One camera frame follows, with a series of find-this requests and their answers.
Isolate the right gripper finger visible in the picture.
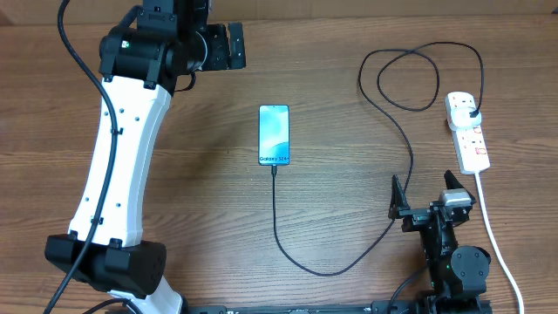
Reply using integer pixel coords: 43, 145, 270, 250
388, 174, 410, 219
444, 170, 464, 190

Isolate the Galaxy smartphone with blue screen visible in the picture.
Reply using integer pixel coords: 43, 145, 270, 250
258, 105, 290, 166

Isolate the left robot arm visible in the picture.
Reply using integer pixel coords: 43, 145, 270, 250
44, 0, 246, 313

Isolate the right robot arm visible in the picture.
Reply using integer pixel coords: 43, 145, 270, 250
386, 171, 492, 313

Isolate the white charger adapter plug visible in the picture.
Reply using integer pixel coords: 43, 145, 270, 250
447, 107, 482, 132

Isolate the white power strip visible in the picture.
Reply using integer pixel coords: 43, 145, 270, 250
445, 92, 490, 174

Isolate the white power strip cord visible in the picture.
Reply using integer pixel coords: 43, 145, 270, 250
473, 171, 526, 314

